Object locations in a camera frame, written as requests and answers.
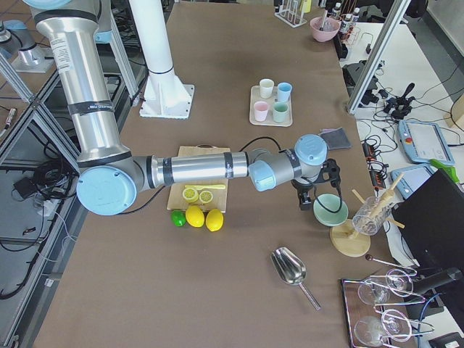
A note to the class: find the wine glass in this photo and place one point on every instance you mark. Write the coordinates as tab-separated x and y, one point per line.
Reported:
377	289
384	331

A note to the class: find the yellow lemon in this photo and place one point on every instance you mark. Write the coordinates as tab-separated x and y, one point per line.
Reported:
214	220
195	216

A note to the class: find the green plastic cup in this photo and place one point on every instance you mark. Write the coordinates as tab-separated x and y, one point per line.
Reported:
280	111

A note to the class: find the yellow lemon upper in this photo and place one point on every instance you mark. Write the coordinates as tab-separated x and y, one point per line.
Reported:
214	220

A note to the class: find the black monitor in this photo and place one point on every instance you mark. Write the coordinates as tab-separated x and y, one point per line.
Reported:
433	219

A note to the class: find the lemon half upper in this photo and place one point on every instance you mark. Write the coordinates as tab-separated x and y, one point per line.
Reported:
190	194

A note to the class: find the blue plastic cup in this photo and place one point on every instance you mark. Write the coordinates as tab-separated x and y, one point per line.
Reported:
284	90

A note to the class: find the green lime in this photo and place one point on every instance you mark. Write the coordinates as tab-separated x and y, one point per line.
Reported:
178	218

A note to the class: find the white wire rack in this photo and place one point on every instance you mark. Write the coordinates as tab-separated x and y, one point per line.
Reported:
292	11

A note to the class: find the wine glass lower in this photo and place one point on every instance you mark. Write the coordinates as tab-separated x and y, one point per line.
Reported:
384	331

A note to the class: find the lemon half lower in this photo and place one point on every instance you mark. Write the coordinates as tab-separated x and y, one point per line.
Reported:
205	197

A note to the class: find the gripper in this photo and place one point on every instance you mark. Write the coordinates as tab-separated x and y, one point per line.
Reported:
304	188

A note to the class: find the pink plastic cup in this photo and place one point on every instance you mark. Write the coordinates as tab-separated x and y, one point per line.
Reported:
260	110

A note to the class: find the wine glass upper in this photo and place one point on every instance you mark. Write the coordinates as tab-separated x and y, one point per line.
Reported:
377	289

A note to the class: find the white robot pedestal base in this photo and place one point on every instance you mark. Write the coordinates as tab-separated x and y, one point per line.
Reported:
165	95

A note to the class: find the glass mug on stand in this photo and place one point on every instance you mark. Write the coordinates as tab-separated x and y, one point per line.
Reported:
371	216

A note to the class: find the aluminium frame post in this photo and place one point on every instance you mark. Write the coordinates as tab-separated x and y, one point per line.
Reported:
394	17

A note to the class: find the green ceramic bowl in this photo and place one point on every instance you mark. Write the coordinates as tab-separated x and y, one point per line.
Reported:
329	210

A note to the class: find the yellow lemon lower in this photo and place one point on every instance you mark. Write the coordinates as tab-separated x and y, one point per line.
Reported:
195	216

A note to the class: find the round wooden stand base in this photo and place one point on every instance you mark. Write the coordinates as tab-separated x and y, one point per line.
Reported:
351	243

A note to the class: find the yellow plastic knife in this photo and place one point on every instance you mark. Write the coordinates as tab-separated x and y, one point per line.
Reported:
206	187

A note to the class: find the blue teach pendant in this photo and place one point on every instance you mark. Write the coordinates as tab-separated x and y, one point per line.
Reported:
424	141

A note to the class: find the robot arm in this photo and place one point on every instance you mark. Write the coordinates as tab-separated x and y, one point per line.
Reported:
202	61

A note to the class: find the black framed mirror tray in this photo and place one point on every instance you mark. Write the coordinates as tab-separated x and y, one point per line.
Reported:
376	310

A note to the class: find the cream white plastic cup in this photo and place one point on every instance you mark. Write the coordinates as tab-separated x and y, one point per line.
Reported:
266	86

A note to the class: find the lemon half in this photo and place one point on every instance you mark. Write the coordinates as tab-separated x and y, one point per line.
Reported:
190	194
205	197

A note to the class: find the grey folded cloth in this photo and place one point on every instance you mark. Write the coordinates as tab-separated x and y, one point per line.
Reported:
335	138

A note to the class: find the steel metal scoop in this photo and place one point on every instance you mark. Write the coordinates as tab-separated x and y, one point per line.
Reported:
292	271

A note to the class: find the cream rabbit tray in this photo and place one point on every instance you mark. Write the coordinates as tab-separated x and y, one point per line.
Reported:
269	120

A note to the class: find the pink bowl with ice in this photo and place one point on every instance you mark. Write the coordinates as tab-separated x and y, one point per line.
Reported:
324	28

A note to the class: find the bamboo cutting board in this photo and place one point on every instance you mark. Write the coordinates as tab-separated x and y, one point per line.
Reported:
175	199

